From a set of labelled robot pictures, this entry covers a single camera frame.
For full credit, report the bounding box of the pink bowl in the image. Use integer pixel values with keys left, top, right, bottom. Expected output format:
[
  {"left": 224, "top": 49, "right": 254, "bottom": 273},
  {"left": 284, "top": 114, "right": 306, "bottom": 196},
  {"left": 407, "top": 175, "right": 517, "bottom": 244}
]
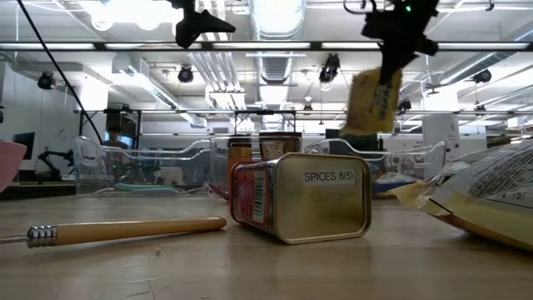
[{"left": 0, "top": 140, "right": 27, "bottom": 193}]

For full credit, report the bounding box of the spoon with yellow handle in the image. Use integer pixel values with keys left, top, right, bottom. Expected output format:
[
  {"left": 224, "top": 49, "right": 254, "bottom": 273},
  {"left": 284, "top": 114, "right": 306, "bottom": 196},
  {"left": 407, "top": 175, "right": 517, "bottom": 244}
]
[{"left": 0, "top": 216, "right": 228, "bottom": 250}]

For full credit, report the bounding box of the red and gold spice tin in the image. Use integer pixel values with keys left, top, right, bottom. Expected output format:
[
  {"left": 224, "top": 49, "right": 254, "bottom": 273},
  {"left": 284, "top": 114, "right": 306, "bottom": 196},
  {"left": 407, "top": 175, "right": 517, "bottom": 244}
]
[{"left": 229, "top": 152, "right": 373, "bottom": 246}]

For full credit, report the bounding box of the black wall screen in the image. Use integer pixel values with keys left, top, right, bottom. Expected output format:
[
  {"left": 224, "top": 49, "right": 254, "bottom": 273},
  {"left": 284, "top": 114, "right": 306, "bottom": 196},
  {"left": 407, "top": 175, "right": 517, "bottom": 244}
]
[{"left": 12, "top": 132, "right": 37, "bottom": 162}]

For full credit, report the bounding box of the iridescent purple teal spoon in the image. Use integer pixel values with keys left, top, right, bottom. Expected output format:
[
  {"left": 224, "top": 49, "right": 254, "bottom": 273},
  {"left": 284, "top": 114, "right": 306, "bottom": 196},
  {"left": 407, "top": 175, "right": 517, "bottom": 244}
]
[{"left": 112, "top": 182, "right": 181, "bottom": 193}]

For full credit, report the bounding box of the black cable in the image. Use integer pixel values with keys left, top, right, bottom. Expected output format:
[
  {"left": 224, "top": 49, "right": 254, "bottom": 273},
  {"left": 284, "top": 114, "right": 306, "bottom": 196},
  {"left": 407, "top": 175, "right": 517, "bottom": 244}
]
[{"left": 16, "top": 0, "right": 104, "bottom": 145}]

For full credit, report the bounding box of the brown spice jar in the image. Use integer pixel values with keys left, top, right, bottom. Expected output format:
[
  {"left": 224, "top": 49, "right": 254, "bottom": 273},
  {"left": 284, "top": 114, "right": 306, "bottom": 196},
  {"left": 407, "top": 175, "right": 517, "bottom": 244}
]
[{"left": 258, "top": 132, "right": 303, "bottom": 162}]

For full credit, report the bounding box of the black metal stand frame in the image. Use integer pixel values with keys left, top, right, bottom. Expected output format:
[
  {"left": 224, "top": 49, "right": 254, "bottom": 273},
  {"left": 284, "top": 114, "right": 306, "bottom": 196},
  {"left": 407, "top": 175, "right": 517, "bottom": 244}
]
[{"left": 233, "top": 109, "right": 297, "bottom": 143}]

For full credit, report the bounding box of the clear plastic bin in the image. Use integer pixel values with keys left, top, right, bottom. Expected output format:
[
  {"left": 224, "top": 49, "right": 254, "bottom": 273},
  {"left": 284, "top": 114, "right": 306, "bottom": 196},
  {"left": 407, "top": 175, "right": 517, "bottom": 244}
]
[
  {"left": 207, "top": 132, "right": 304, "bottom": 200},
  {"left": 72, "top": 135, "right": 212, "bottom": 198},
  {"left": 303, "top": 137, "right": 447, "bottom": 199}
]

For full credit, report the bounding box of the yellow ramen noodle pack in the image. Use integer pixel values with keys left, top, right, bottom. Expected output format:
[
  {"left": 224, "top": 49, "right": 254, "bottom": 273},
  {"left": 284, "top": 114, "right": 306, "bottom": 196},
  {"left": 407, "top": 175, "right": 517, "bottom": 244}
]
[
  {"left": 340, "top": 67, "right": 404, "bottom": 135},
  {"left": 389, "top": 139, "right": 533, "bottom": 253}
]

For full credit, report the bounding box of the monitor with blue screen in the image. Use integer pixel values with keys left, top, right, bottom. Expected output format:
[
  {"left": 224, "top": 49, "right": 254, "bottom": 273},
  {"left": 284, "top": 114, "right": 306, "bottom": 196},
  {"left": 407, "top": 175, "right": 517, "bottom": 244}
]
[{"left": 103, "top": 108, "right": 139, "bottom": 148}]

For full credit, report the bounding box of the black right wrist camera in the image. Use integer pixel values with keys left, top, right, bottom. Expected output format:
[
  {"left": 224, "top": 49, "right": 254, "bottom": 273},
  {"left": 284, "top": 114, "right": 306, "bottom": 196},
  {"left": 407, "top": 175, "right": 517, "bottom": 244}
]
[{"left": 410, "top": 35, "right": 439, "bottom": 58}]

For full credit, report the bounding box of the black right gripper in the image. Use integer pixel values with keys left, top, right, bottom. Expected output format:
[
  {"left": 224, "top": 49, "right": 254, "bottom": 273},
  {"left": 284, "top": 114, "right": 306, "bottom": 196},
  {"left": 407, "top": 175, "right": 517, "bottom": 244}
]
[{"left": 361, "top": 0, "right": 441, "bottom": 87}]

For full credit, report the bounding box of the black monitor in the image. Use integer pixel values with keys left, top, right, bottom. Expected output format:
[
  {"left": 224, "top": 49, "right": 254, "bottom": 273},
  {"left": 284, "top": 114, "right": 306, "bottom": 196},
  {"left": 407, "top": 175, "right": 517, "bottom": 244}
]
[{"left": 325, "top": 128, "right": 379, "bottom": 155}]

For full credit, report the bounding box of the black overhead light bar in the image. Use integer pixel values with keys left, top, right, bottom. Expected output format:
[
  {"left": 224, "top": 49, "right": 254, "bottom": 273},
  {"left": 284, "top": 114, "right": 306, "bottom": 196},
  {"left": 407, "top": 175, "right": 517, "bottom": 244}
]
[{"left": 0, "top": 40, "right": 533, "bottom": 53}]

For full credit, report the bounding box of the black aluminium table frame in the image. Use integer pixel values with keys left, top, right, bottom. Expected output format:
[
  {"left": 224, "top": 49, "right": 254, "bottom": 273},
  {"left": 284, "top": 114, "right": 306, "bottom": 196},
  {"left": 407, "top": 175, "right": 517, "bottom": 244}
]
[{"left": 0, "top": 182, "right": 76, "bottom": 201}]

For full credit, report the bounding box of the person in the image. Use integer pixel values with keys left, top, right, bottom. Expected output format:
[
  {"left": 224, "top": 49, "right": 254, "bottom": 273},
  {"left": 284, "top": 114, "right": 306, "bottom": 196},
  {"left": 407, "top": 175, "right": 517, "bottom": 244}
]
[{"left": 102, "top": 124, "right": 130, "bottom": 151}]

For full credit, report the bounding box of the orange spice bottle black cap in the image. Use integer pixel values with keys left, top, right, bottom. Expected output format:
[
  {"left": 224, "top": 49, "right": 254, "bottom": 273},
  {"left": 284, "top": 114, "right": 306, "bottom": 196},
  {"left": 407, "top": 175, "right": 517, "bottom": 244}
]
[{"left": 227, "top": 136, "right": 254, "bottom": 184}]

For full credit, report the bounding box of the silver ceiling air duct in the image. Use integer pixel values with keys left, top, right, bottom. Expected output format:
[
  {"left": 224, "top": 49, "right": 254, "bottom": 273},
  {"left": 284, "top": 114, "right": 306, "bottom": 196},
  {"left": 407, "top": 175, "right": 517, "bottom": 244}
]
[{"left": 249, "top": 0, "right": 307, "bottom": 84}]

